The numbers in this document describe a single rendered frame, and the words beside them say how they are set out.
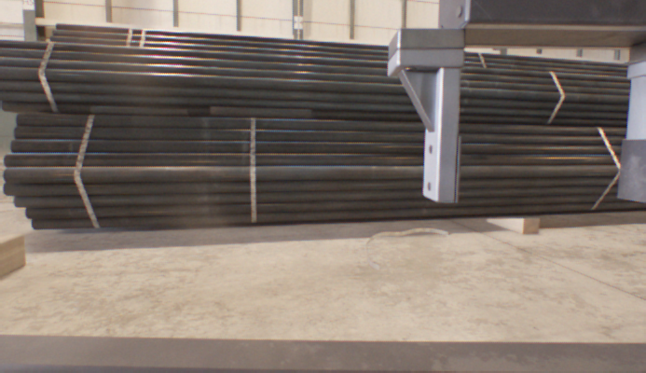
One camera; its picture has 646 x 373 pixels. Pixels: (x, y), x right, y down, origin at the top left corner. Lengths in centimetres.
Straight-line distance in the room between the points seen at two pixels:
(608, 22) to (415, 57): 11
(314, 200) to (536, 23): 134
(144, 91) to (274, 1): 809
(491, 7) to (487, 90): 171
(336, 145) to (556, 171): 113
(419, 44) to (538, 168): 174
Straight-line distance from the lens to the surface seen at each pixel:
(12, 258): 136
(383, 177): 148
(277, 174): 137
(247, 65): 160
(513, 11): 22
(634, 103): 30
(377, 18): 999
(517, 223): 171
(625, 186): 29
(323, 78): 159
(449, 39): 21
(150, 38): 220
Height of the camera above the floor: 39
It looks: 5 degrees down
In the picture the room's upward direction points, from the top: 1 degrees clockwise
